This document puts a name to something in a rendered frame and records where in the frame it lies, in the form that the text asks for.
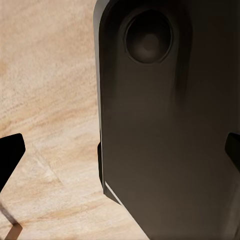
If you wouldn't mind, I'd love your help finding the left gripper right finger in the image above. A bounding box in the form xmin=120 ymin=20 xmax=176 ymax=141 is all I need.
xmin=224 ymin=132 xmax=240 ymax=172

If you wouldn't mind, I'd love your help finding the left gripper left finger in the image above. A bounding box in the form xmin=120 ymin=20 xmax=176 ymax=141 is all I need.
xmin=0 ymin=133 xmax=26 ymax=192

